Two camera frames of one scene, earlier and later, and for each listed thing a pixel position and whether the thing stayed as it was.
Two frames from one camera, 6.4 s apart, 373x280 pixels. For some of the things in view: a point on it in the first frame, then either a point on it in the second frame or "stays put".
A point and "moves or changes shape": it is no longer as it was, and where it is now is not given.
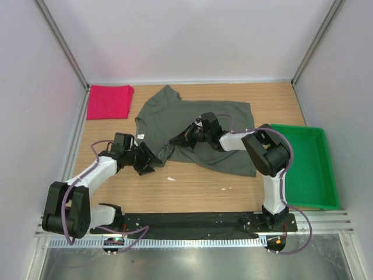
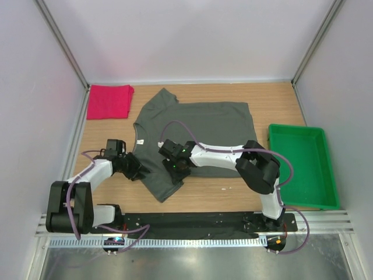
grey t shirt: x=165 y=114 moves or changes shape
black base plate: x=193 y=225 stays put
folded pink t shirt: x=106 y=102 stays put
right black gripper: x=185 y=139 to x=175 y=177
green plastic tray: x=309 y=183 stays put
